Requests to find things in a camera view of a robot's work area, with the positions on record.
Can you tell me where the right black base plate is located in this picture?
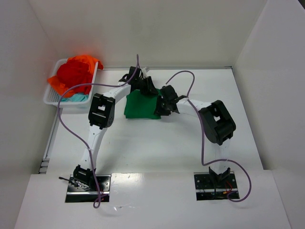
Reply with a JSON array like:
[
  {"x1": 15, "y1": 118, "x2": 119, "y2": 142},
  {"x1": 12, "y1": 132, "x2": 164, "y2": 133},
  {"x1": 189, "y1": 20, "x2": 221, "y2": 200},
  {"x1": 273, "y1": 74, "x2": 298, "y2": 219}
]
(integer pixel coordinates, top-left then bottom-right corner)
[{"x1": 193, "y1": 172, "x2": 240, "y2": 201}]

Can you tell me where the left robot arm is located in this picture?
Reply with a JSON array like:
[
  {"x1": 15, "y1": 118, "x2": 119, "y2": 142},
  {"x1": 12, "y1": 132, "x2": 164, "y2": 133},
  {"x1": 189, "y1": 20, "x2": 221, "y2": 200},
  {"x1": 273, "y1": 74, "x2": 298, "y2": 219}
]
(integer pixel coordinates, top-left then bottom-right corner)
[{"x1": 73, "y1": 67, "x2": 158, "y2": 191}]

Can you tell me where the white plastic basket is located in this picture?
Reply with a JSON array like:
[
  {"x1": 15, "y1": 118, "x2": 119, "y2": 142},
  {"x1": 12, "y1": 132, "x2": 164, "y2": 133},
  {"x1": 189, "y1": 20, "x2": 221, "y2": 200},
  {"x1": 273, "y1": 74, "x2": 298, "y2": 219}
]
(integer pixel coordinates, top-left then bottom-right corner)
[{"x1": 43, "y1": 59, "x2": 98, "y2": 108}]

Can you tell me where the orange t shirt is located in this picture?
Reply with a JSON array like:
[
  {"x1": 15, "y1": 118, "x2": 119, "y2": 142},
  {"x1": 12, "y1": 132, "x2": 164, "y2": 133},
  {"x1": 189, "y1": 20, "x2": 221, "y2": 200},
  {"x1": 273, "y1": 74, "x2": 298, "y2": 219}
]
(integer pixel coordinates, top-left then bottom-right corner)
[{"x1": 48, "y1": 55, "x2": 103, "y2": 95}]

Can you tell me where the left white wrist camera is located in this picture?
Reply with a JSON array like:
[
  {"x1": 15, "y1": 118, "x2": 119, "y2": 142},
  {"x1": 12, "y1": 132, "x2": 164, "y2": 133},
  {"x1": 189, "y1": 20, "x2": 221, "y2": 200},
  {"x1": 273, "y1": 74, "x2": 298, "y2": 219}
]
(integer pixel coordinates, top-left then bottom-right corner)
[{"x1": 142, "y1": 67, "x2": 150, "y2": 74}]

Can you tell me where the teal t shirt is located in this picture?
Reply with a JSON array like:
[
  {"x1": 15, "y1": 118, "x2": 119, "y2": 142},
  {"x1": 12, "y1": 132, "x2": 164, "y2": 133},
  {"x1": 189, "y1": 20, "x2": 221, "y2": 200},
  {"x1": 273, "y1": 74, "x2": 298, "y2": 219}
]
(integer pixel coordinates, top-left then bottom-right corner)
[{"x1": 61, "y1": 93, "x2": 89, "y2": 103}]

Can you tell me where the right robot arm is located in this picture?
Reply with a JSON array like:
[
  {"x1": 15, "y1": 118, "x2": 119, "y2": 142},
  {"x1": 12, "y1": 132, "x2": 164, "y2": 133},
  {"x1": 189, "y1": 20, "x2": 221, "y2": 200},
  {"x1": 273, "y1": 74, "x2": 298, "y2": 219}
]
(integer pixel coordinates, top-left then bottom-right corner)
[{"x1": 155, "y1": 85, "x2": 236, "y2": 187}]

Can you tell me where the red t shirt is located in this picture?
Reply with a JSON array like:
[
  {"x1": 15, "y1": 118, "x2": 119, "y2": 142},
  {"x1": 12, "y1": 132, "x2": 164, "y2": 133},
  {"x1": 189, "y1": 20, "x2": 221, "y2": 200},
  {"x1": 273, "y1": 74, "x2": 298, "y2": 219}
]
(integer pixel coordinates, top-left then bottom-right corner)
[{"x1": 56, "y1": 60, "x2": 93, "y2": 95}]

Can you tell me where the green t shirt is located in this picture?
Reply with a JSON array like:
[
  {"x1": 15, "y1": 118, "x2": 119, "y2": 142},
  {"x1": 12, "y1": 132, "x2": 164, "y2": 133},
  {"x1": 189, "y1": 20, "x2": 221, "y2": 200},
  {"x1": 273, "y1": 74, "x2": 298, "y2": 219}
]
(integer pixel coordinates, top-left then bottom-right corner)
[{"x1": 124, "y1": 89, "x2": 161, "y2": 119}]

